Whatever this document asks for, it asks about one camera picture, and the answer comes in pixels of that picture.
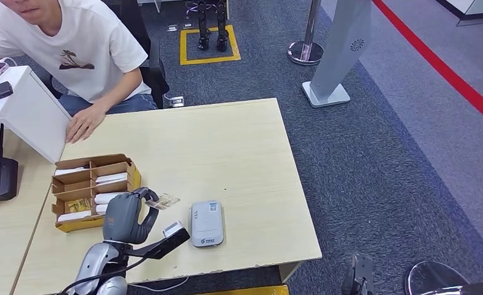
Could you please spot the person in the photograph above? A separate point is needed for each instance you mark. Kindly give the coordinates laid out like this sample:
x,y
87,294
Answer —
x,y
82,32

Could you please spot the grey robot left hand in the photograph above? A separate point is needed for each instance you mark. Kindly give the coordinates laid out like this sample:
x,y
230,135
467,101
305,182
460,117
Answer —
x,y
121,220

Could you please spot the red floor tape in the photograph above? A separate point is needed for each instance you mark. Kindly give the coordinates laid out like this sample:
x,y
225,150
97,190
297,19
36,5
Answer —
x,y
441,67

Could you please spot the yellow floor tape strip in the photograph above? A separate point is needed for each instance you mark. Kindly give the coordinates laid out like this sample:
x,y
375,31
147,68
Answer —
x,y
257,291

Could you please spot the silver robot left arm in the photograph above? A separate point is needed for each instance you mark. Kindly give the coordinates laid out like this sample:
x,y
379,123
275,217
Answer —
x,y
91,260

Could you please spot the person's left forearm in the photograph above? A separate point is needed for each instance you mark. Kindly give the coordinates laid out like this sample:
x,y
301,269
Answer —
x,y
119,91

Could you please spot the small black humanoid robot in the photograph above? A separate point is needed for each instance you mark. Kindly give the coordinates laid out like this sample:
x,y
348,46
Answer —
x,y
203,24

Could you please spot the white table leg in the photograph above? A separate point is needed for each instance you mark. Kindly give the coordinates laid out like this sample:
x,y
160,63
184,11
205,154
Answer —
x,y
157,5

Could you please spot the metal floor socket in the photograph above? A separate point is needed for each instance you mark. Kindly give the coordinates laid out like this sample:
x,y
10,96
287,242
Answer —
x,y
175,101
187,25
172,28

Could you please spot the black office chair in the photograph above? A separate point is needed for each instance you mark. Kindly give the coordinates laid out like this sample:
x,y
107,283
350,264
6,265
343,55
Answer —
x,y
156,77

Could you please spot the white desk partition box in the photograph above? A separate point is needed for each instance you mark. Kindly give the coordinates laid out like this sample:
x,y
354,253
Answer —
x,y
34,114

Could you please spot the white key card stack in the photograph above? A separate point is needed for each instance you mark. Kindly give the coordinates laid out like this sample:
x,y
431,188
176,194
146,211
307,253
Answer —
x,y
105,198
111,178
101,209
72,216
70,171

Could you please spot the grey card reader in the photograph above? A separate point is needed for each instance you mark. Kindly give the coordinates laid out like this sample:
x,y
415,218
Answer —
x,y
207,224

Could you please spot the grey standing kiosk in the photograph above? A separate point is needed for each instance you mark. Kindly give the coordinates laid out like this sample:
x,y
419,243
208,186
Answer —
x,y
339,49

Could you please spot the white counter base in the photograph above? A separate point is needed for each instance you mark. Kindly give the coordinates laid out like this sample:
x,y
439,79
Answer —
x,y
477,6

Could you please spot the gold card packet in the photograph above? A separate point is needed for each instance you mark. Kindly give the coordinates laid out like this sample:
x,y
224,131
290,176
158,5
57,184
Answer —
x,y
78,205

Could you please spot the yellow square floor tape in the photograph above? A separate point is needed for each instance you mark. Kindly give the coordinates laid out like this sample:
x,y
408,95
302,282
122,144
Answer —
x,y
209,60

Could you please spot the person's left hand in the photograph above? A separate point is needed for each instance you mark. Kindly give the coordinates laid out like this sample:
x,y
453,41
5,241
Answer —
x,y
84,122

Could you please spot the chrome stanchion post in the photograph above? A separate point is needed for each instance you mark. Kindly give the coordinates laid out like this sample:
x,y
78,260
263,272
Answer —
x,y
304,53

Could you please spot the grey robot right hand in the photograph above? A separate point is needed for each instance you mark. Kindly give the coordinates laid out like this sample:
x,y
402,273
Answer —
x,y
357,272

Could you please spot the cardboard card organizer box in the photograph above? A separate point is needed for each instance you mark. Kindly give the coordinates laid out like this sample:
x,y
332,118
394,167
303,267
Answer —
x,y
78,226

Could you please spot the round chrome stanchion base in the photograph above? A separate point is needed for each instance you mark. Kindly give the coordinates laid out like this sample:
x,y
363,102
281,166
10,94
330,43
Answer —
x,y
433,277

